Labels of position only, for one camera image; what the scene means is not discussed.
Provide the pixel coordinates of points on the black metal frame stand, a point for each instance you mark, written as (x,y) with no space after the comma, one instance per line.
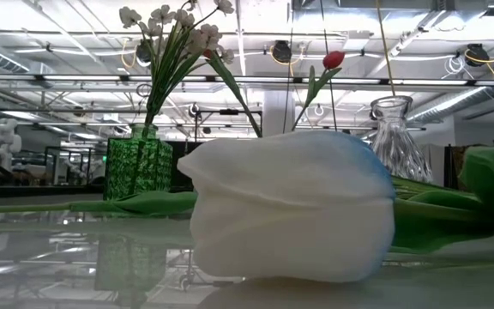
(229,111)

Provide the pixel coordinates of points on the white robot figure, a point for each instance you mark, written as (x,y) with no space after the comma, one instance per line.
(4,137)

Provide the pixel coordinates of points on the black table frame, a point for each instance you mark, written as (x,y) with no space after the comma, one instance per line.
(37,192)

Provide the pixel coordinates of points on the green square glass vase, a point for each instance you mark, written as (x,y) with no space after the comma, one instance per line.
(137,167)

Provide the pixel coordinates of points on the black partition panel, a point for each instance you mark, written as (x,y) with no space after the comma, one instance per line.
(184,150)

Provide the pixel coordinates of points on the patterned cloth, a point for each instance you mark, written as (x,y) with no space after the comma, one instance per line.
(457,167)

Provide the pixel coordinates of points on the white column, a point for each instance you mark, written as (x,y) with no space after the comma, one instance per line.
(278,111)

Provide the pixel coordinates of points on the clear ribbed glass vase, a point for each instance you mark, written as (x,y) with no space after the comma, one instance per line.
(397,146)

